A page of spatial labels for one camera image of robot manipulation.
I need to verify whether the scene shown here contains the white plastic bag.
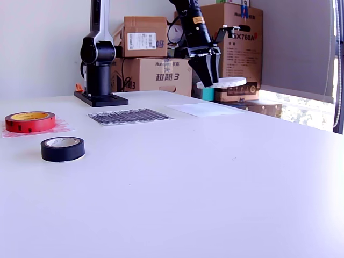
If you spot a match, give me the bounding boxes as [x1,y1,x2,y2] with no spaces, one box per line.
[168,23,186,49]

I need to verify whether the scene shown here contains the red scribbled paper sheet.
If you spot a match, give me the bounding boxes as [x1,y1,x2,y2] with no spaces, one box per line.
[1,118,73,139]

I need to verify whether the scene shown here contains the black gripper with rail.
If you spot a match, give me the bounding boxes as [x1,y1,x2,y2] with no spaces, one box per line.
[185,41,221,88]

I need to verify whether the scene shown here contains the black scribbled paper sheet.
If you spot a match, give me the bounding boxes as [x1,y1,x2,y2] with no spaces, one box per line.
[86,107,175,126]

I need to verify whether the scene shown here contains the white tape roll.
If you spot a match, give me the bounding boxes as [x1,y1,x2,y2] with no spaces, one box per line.
[196,77,247,89]

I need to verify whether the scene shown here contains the wide cardboard box blue print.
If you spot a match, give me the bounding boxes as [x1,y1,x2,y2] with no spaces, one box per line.
[110,58,193,97]

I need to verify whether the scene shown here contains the red tape roll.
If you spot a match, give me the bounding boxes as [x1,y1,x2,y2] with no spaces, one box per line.
[4,111,56,134]

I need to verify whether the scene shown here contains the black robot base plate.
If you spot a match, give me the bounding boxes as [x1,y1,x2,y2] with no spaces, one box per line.
[74,90,129,107]

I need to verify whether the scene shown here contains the dark window frame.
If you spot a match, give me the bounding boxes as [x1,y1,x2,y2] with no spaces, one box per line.
[332,0,344,134]

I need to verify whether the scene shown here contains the blank white paper sheet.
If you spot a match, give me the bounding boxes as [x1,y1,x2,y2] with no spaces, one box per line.
[165,103,244,118]

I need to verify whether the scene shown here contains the blue clip on box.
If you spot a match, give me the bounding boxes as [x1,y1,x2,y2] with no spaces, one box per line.
[240,0,251,19]

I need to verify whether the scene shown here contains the wrist camera board with bracket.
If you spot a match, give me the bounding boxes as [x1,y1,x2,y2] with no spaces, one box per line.
[214,24,252,45]

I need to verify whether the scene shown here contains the thin blind pull cord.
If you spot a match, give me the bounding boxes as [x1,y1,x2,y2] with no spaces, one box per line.
[322,0,336,104]

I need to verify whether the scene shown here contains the black tape roll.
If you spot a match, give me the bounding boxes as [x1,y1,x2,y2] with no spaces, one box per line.
[40,136,86,163]

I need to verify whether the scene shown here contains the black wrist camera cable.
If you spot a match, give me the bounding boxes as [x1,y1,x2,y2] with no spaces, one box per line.
[166,9,189,45]

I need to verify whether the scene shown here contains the large GX760A cardboard box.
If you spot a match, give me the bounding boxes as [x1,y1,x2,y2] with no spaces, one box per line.
[174,2,263,102]

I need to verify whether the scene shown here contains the black power cable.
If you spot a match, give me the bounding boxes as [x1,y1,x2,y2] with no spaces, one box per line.
[120,58,134,92]

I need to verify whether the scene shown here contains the white bead chain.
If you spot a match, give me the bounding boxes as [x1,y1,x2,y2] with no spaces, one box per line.
[333,34,344,127]

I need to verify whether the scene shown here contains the grey roller blind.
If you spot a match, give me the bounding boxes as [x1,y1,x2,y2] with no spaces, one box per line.
[251,0,338,105]

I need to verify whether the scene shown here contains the small cardboard box shipping label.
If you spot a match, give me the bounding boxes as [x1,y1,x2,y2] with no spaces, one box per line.
[112,16,169,58]

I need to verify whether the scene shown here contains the teal sided printed box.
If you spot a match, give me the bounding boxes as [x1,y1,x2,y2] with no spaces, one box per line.
[166,45,216,102]

